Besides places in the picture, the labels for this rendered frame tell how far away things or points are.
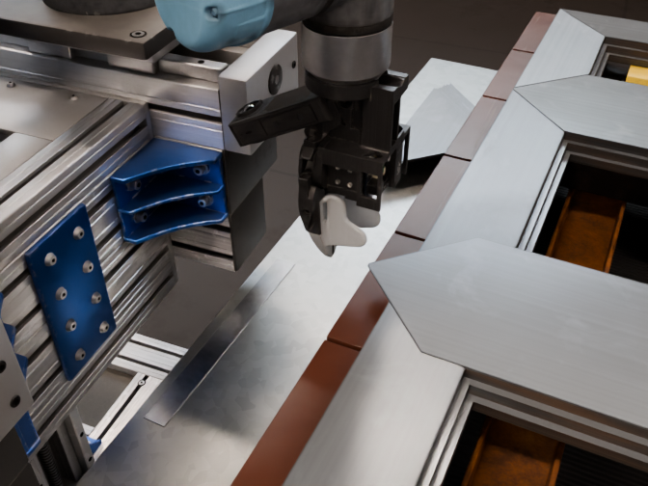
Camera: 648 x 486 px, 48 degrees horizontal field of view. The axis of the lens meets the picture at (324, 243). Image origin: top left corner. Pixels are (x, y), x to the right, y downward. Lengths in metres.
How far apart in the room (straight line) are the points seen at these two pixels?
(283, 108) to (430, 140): 0.57
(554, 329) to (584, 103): 0.46
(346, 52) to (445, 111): 0.71
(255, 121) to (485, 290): 0.27
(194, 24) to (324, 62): 0.14
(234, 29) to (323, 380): 0.32
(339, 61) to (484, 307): 0.27
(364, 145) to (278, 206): 1.62
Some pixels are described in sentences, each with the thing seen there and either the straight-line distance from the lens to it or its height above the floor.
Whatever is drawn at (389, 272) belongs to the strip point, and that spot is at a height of 0.85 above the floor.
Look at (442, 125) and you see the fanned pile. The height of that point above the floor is 0.72.
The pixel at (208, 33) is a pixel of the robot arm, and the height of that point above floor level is 1.14.
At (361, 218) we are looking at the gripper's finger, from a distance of 0.73.
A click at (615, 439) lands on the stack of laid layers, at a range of 0.65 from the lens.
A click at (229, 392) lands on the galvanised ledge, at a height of 0.68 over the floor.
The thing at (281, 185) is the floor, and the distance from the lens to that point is 2.35.
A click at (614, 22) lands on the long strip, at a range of 1.36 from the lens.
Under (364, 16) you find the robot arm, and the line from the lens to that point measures 0.58.
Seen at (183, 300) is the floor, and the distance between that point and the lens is 1.96.
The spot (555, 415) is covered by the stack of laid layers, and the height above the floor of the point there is 0.84.
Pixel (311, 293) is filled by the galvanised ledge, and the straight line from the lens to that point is 0.95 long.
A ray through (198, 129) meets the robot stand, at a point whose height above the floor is 0.92.
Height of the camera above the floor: 1.33
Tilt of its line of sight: 39 degrees down
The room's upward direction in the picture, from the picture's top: straight up
